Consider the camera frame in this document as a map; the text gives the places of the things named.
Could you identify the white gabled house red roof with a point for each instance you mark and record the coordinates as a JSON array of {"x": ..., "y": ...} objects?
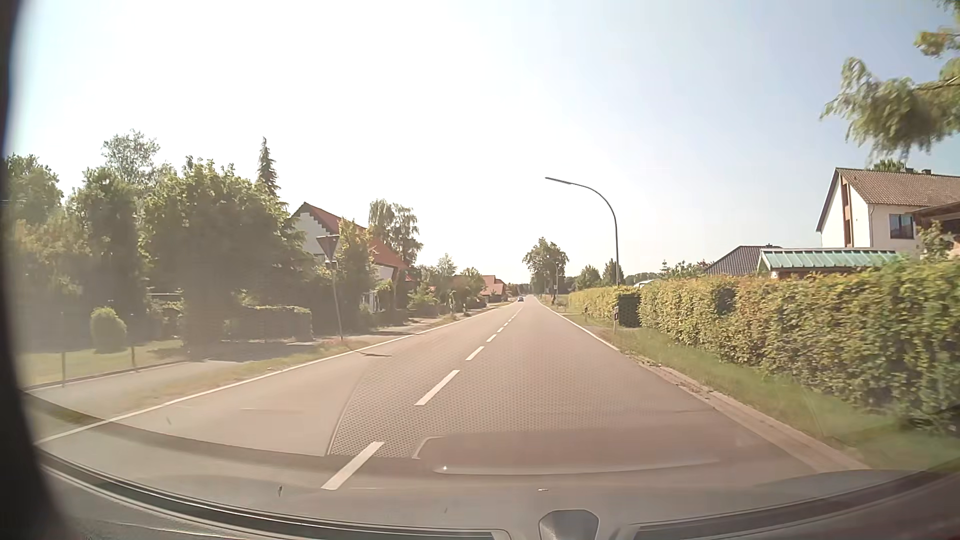
[{"x": 319, "y": 225}]

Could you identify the car's own bonnet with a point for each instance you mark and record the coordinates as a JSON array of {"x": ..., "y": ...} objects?
[{"x": 480, "y": 502}]

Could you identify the grey asphalt road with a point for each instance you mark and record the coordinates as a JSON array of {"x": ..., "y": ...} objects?
[{"x": 540, "y": 360}]

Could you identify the low building green roof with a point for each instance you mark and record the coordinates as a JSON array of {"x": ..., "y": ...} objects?
[{"x": 821, "y": 260}]

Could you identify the grass verge beside hedge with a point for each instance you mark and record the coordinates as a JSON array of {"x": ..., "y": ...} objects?
[{"x": 787, "y": 401}]

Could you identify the white house brown tiled roof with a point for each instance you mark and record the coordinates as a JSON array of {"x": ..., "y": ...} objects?
[{"x": 874, "y": 210}]

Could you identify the grass lawn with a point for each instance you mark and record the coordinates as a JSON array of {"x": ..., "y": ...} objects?
[{"x": 90, "y": 360}]

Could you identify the overhanging tree branches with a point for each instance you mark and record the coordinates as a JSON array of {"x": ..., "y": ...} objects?
[{"x": 900, "y": 105}]

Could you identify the dark trimmed hedge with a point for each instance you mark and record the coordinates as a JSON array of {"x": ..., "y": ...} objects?
[{"x": 271, "y": 322}]

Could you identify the road sign on post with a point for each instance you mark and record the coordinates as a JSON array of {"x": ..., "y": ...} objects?
[{"x": 331, "y": 259}]

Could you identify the group of trees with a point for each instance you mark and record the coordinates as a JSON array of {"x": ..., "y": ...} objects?
[{"x": 551, "y": 266}]

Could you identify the red roofed houses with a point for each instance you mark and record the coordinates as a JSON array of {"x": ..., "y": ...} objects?
[{"x": 491, "y": 287}]

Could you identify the curved grey lamp post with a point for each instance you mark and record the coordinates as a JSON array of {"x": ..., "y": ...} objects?
[{"x": 616, "y": 240}]

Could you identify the dark roofed building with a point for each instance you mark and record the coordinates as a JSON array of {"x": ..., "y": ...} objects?
[{"x": 739, "y": 262}]

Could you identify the long green hedge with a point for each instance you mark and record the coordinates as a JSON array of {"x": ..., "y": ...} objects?
[{"x": 825, "y": 330}]

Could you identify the round trimmed bush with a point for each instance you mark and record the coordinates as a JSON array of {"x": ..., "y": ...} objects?
[{"x": 108, "y": 328}]

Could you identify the road markings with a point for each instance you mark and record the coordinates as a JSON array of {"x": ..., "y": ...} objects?
[{"x": 437, "y": 388}]

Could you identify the row of trees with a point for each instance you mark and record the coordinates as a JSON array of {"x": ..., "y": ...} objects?
[{"x": 187, "y": 247}]

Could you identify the grey paved footpath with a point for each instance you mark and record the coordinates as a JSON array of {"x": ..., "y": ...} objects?
[{"x": 150, "y": 379}]

